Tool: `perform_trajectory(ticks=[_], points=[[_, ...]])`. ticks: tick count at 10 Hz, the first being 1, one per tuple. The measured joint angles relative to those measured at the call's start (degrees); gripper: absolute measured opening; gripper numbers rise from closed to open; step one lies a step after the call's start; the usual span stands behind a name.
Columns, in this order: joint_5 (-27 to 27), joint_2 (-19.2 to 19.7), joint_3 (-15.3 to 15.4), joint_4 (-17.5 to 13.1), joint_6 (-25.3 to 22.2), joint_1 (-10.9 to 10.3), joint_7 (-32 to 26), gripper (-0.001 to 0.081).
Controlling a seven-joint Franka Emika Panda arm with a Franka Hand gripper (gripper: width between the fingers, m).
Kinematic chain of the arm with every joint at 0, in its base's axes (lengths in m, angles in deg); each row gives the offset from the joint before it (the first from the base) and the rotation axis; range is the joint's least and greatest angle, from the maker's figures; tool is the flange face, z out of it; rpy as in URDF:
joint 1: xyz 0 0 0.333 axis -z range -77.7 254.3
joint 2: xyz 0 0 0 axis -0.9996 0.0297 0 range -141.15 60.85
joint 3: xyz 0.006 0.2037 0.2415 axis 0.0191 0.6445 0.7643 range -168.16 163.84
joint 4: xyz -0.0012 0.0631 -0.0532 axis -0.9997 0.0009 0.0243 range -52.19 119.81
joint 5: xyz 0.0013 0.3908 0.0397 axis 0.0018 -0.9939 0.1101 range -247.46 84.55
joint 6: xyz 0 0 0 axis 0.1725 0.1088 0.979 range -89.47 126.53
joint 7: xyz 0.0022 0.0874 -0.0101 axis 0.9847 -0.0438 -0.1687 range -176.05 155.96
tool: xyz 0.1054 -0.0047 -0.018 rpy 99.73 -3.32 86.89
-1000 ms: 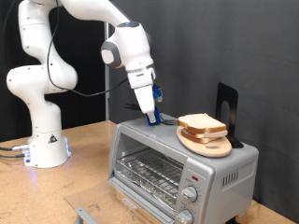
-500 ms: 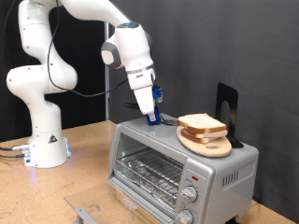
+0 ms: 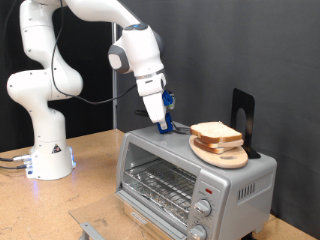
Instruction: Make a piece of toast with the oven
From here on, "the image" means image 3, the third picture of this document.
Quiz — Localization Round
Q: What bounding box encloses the base cable with silver connector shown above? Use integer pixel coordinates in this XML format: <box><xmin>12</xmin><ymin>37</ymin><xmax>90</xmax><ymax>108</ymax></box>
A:
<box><xmin>0</xmin><ymin>154</ymin><xmax>32</xmax><ymax>163</ymax></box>

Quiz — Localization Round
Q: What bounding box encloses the glass oven door with handle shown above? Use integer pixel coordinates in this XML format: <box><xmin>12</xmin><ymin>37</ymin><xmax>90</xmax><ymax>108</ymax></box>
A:
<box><xmin>68</xmin><ymin>190</ymin><xmax>189</xmax><ymax>240</ymax></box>

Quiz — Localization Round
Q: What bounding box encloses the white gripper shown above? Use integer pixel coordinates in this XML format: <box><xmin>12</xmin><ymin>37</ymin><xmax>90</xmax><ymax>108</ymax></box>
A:
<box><xmin>135</xmin><ymin>72</ymin><xmax>169</xmax><ymax>131</ymax></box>

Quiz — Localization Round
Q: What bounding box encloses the black base cable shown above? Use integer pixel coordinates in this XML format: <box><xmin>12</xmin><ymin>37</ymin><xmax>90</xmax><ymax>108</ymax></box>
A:
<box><xmin>0</xmin><ymin>163</ymin><xmax>29</xmax><ymax>171</ymax></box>

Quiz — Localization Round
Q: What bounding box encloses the round wooden cutting board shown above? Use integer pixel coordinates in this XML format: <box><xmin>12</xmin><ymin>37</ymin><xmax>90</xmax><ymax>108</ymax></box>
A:
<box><xmin>188</xmin><ymin>134</ymin><xmax>249</xmax><ymax>170</ymax></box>

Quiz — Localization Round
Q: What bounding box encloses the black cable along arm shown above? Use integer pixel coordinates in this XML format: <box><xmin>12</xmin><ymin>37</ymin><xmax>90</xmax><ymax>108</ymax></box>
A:
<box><xmin>50</xmin><ymin>0</ymin><xmax>138</xmax><ymax>106</ymax></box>

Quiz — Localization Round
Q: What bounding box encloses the spatula with blue grip block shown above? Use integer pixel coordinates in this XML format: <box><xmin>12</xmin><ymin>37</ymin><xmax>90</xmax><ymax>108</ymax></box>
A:
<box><xmin>134</xmin><ymin>109</ymin><xmax>192</xmax><ymax>136</ymax></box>

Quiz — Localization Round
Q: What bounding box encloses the black metal bookend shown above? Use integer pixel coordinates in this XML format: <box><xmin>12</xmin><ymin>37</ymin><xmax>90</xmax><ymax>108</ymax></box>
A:
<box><xmin>229</xmin><ymin>87</ymin><xmax>262</xmax><ymax>160</ymax></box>

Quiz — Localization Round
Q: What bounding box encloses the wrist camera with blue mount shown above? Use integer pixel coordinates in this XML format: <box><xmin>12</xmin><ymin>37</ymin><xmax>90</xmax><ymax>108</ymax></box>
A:
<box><xmin>161</xmin><ymin>89</ymin><xmax>176</xmax><ymax>110</ymax></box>

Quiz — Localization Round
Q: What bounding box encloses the vertical metal pole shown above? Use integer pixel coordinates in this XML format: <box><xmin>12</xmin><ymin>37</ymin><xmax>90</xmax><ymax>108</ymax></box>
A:
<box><xmin>111</xmin><ymin>22</ymin><xmax>119</xmax><ymax>130</ymax></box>

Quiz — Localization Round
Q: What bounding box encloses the silver toaster oven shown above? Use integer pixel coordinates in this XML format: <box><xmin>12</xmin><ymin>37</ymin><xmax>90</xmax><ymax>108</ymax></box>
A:
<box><xmin>114</xmin><ymin>121</ymin><xmax>278</xmax><ymax>240</ymax></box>

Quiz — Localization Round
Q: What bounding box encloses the silver oven knob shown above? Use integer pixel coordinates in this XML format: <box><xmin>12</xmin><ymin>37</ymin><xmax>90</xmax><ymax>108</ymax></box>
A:
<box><xmin>194</xmin><ymin>199</ymin><xmax>213</xmax><ymax>218</ymax></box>
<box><xmin>189</xmin><ymin>223</ymin><xmax>208</xmax><ymax>240</ymax></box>

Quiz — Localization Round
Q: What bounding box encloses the wire oven rack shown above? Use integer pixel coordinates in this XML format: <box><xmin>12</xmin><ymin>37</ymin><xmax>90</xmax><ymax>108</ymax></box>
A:
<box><xmin>123</xmin><ymin>159</ymin><xmax>198</xmax><ymax>214</ymax></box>

